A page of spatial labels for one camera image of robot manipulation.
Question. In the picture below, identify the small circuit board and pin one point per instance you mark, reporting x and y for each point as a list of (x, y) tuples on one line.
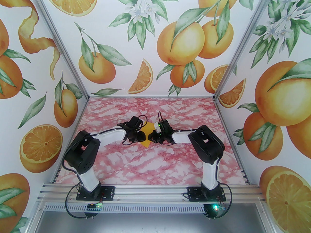
[(94, 206)]

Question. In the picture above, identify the yellow paper sheet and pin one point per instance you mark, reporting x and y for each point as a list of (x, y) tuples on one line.
[(146, 143)]

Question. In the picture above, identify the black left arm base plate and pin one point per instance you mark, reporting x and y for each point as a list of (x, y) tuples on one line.
[(108, 193)]

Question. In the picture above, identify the aluminium corner post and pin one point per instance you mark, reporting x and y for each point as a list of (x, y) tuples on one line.
[(60, 42), (243, 42)]

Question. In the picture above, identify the perforated metal strip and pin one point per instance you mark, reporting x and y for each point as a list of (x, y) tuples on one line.
[(145, 208)]

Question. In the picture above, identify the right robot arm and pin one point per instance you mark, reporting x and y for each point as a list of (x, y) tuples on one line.
[(206, 142)]

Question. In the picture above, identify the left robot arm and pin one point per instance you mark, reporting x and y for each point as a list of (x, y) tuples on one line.
[(81, 152)]

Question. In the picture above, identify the aluminium frame bar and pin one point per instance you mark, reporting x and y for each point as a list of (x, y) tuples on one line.
[(267, 217), (34, 217)]

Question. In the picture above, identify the grey metal panel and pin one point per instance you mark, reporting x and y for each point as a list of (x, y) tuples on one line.
[(150, 224)]

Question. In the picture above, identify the black controller with green light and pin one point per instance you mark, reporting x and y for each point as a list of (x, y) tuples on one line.
[(213, 209)]

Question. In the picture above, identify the aluminium mounting rail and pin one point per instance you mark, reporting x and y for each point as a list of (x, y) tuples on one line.
[(150, 193)]

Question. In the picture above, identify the aluminium side rail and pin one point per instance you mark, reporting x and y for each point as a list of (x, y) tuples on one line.
[(245, 176)]

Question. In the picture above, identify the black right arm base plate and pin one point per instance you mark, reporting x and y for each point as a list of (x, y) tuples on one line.
[(194, 194)]

